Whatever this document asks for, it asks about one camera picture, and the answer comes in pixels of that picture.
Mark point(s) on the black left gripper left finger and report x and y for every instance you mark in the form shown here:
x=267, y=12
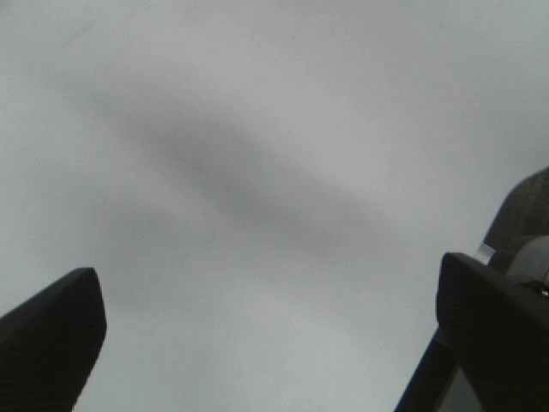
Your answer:
x=51, y=342

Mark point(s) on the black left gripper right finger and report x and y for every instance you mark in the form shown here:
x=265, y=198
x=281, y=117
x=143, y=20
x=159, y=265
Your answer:
x=494, y=331

